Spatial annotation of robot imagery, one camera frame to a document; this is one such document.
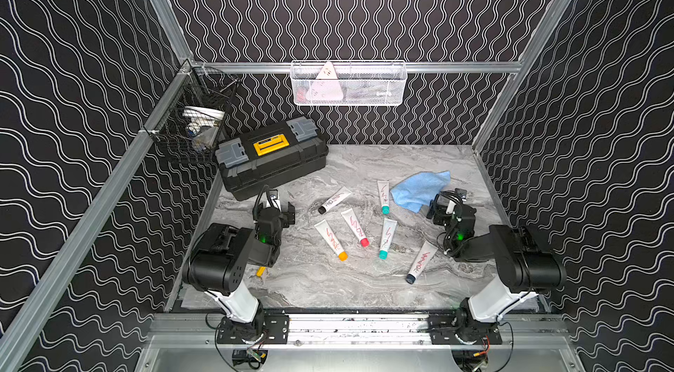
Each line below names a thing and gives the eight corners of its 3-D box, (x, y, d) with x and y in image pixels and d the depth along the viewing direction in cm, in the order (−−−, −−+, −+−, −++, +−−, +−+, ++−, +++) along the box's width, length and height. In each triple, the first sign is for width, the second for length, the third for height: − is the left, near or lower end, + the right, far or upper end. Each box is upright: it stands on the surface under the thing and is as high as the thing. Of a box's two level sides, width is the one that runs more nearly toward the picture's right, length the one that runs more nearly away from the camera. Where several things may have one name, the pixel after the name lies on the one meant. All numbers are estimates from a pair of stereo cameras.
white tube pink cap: (363, 248, 92) (363, 245, 90) (342, 215, 101) (342, 211, 99) (372, 243, 93) (372, 240, 91) (351, 211, 102) (351, 207, 100)
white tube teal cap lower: (377, 258, 90) (378, 255, 88) (384, 221, 99) (385, 218, 97) (390, 261, 90) (391, 258, 88) (396, 224, 98) (397, 221, 96)
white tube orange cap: (341, 263, 89) (341, 260, 87) (315, 227, 97) (315, 224, 95) (350, 256, 90) (351, 254, 88) (325, 221, 98) (324, 219, 97)
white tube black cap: (318, 211, 101) (317, 208, 99) (344, 190, 108) (344, 186, 106) (323, 217, 100) (323, 213, 98) (350, 194, 107) (350, 190, 104)
